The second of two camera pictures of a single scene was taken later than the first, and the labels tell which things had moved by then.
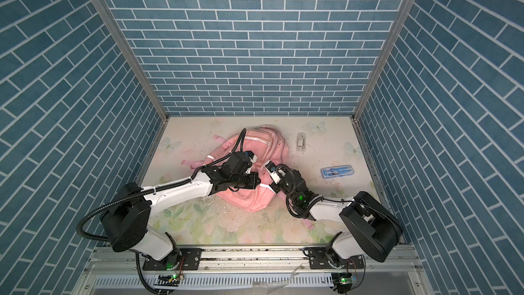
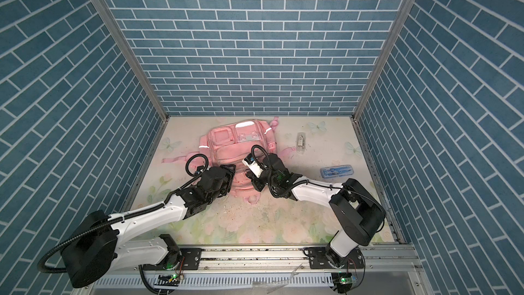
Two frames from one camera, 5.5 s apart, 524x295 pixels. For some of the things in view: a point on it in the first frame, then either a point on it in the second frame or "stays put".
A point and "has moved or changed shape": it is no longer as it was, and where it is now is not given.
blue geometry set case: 334,171 stays put
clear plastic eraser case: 301,143 stays put
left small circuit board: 167,280 stays put
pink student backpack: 237,165 has moved or changed shape
